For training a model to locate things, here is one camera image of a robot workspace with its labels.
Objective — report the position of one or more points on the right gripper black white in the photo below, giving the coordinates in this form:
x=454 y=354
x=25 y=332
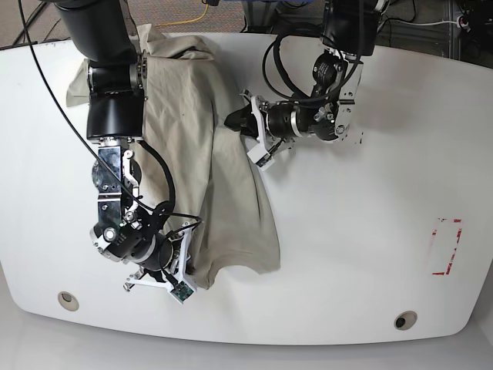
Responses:
x=169 y=263

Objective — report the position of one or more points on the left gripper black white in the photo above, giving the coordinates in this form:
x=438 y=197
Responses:
x=274 y=125

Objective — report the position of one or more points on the beige grey t-shirt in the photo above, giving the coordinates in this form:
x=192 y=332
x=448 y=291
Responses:
x=190 y=94

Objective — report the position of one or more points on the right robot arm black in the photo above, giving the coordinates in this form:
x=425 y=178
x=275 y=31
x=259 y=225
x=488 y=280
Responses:
x=126 y=230

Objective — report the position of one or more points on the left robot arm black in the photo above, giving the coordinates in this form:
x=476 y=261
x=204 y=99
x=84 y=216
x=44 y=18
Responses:
x=348 y=33

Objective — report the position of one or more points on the red tape rectangle marking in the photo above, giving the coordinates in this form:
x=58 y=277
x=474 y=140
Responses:
x=444 y=243

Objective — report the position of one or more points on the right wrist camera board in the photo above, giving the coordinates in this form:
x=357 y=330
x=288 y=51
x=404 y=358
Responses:
x=182 y=291

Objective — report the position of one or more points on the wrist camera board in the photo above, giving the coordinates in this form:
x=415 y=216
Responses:
x=182 y=291
x=260 y=156

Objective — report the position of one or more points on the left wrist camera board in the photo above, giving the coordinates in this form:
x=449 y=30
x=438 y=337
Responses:
x=260 y=156

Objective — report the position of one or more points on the left table cable grommet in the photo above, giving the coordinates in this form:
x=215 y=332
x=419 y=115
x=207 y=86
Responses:
x=68 y=301

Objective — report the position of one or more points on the table cable grommet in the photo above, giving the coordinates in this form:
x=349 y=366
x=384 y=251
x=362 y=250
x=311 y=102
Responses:
x=68 y=301
x=405 y=320

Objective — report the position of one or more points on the right table cable grommet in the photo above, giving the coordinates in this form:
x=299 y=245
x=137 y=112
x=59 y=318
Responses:
x=405 y=320

